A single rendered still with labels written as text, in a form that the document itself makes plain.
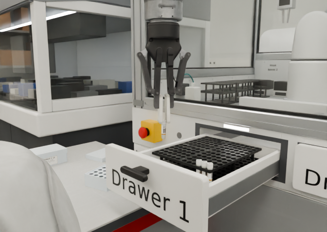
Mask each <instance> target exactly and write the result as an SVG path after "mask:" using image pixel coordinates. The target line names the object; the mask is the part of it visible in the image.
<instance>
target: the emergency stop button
mask: <svg viewBox="0 0 327 232"><path fill-rule="evenodd" d="M138 134H139V136H140V137H141V138H142V139H144V138H146V137H147V130H146V128H144V127H140V128H139V131H138Z"/></svg>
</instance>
